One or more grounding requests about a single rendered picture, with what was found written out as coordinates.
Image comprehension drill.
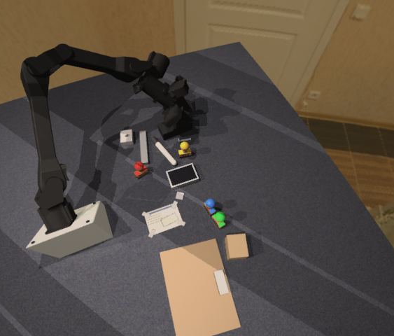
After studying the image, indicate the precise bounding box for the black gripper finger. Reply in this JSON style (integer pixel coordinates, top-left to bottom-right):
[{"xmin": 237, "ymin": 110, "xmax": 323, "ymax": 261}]
[
  {"xmin": 180, "ymin": 106, "xmax": 193, "ymax": 122},
  {"xmin": 176, "ymin": 96, "xmax": 192, "ymax": 113}
]

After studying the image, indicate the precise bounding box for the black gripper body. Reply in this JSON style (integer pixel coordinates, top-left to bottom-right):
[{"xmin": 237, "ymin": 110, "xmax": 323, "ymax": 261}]
[{"xmin": 152, "ymin": 82, "xmax": 182, "ymax": 127}]

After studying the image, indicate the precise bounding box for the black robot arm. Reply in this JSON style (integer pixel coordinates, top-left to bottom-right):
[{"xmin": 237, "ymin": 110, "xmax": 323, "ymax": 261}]
[{"xmin": 20, "ymin": 43, "xmax": 170, "ymax": 234}]

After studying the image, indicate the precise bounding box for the yellow rubber stamp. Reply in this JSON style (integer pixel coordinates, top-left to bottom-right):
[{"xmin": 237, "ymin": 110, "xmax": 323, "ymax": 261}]
[{"xmin": 178, "ymin": 141, "xmax": 191, "ymax": 158}]

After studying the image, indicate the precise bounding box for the grey flat bar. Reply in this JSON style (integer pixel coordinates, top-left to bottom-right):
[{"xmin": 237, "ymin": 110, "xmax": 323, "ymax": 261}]
[{"xmin": 139, "ymin": 130, "xmax": 148, "ymax": 165}]

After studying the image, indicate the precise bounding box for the red rubber stamp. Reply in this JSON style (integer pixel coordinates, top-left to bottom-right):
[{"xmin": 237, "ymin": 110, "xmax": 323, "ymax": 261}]
[{"xmin": 134, "ymin": 162, "xmax": 148, "ymax": 179}]

